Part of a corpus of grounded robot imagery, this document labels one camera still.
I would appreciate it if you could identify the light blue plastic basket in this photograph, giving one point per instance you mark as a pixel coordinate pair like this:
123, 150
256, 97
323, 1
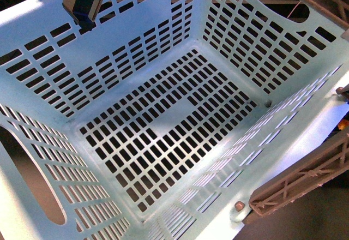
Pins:
153, 124

